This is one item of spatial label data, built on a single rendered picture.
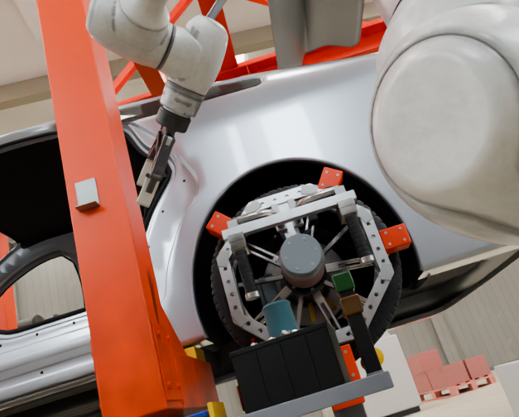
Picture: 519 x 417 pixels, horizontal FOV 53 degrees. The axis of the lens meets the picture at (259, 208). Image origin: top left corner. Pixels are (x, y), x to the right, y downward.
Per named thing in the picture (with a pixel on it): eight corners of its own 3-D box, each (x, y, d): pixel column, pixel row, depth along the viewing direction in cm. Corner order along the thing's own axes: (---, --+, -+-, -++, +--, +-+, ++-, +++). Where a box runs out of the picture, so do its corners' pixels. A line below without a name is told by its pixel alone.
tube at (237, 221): (288, 231, 177) (279, 203, 180) (283, 212, 159) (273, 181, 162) (238, 246, 177) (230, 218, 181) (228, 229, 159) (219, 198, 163)
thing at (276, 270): (365, 299, 193) (321, 228, 205) (367, 295, 186) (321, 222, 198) (289, 342, 191) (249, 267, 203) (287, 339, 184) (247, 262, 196)
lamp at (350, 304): (363, 314, 108) (357, 295, 110) (364, 311, 105) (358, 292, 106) (344, 320, 108) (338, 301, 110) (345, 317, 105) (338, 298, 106)
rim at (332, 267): (356, 212, 209) (233, 236, 211) (359, 189, 187) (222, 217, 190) (388, 339, 190) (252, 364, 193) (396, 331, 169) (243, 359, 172)
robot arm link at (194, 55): (202, 91, 123) (149, 69, 118) (228, 28, 120) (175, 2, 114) (213, 101, 114) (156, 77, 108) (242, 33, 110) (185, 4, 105)
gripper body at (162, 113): (160, 101, 121) (145, 137, 123) (161, 107, 113) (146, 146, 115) (190, 114, 123) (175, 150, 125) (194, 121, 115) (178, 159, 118)
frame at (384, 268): (410, 323, 167) (353, 175, 187) (414, 320, 161) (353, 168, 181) (248, 373, 168) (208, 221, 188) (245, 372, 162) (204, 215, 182)
